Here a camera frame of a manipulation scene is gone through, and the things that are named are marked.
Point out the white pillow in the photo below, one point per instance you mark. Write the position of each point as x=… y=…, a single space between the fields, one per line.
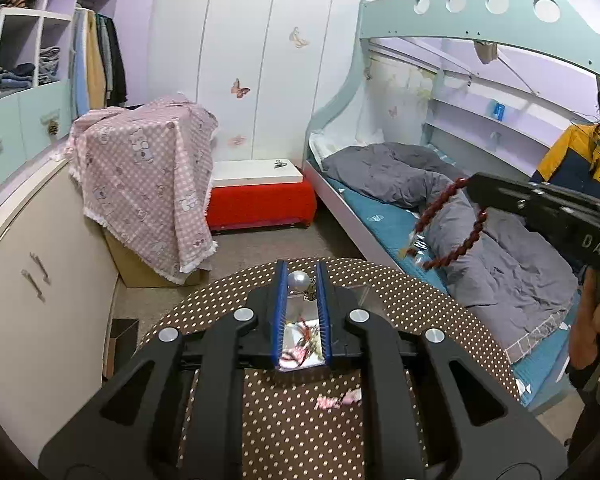
x=350 y=147

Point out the yellow hanging garment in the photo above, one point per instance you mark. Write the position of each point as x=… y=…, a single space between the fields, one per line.
x=96 y=70

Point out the teal bedsheet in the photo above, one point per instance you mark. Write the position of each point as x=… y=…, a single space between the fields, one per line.
x=380 y=215

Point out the cardboard box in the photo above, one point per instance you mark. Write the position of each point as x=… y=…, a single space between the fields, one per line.
x=135 y=270

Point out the small open floor box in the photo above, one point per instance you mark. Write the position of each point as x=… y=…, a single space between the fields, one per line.
x=122 y=345

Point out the yellow navy jacket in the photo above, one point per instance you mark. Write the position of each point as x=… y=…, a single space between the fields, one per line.
x=575 y=160

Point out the light blue hanging garment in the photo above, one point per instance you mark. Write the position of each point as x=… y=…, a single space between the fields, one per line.
x=80 y=75

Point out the beige cabinet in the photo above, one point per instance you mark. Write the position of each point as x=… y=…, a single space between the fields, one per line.
x=45 y=320

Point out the blue cup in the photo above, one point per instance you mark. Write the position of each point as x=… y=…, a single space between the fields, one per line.
x=498 y=110

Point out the grey duvet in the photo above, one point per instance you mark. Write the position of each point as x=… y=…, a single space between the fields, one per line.
x=505 y=275

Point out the beige butterfly wall sticker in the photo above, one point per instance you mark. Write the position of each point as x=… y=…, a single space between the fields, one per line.
x=298 y=38

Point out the folded jeans pile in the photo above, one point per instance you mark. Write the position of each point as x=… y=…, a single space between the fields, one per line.
x=27 y=72

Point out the teal drawer unit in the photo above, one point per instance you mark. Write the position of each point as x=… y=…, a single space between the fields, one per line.
x=25 y=125

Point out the teal bunk bed frame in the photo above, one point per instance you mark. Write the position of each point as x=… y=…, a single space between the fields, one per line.
x=430 y=15

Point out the small metal clip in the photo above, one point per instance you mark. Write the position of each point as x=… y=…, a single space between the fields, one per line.
x=280 y=163

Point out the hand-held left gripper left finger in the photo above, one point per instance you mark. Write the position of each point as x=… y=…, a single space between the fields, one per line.
x=280 y=310

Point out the pink butterfly wall sticker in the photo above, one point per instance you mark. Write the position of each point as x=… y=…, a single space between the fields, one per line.
x=240 y=89

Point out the pink bow hair clip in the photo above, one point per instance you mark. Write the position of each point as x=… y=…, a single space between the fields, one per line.
x=337 y=401

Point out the red storage bench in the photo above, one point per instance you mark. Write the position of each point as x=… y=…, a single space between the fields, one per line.
x=260 y=200

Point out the pine cone knob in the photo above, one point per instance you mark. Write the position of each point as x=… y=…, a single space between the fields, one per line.
x=53 y=127

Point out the pale butterfly wall sticker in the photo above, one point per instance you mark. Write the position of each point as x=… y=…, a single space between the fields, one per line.
x=236 y=140

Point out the dark hanging garments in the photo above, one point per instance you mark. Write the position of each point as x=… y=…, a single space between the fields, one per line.
x=115 y=60

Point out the brown hanging tag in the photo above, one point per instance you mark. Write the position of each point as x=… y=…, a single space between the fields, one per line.
x=486 y=52

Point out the pink polka dot blanket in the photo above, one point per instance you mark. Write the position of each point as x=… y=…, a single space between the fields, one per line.
x=140 y=175

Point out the pearl pendant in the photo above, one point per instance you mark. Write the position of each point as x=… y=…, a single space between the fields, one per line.
x=299 y=280

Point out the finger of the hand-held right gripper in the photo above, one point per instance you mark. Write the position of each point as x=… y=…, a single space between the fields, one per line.
x=502 y=197

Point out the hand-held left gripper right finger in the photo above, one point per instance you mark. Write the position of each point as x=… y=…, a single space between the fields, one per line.
x=325 y=310

